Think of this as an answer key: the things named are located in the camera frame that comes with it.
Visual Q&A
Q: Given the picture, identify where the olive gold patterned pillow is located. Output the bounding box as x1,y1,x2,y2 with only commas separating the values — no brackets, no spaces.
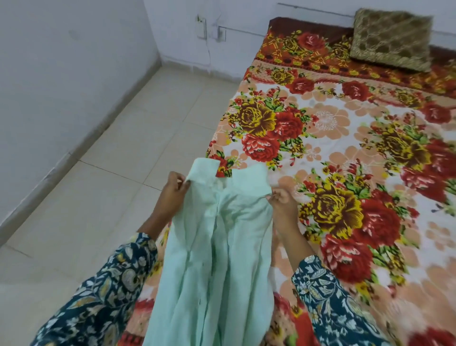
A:
349,8,434,73

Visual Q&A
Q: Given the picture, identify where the person's left forearm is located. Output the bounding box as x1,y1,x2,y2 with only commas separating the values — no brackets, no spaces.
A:
30,213,169,346

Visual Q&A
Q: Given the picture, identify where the person's right forearm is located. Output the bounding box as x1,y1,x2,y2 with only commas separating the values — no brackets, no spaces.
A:
274,220,392,346

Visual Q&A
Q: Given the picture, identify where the floral bed sheet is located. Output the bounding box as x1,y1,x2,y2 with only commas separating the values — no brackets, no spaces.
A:
118,17,456,346

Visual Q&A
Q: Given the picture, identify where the person's left hand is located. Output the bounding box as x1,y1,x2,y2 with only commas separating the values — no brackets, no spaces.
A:
152,172,191,225

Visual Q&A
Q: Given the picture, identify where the mint green shirt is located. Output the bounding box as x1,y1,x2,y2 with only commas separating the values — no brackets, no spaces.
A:
142,158,276,346

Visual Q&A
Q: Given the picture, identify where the person's right hand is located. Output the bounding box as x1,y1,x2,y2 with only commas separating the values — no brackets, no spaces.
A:
266,187,300,229

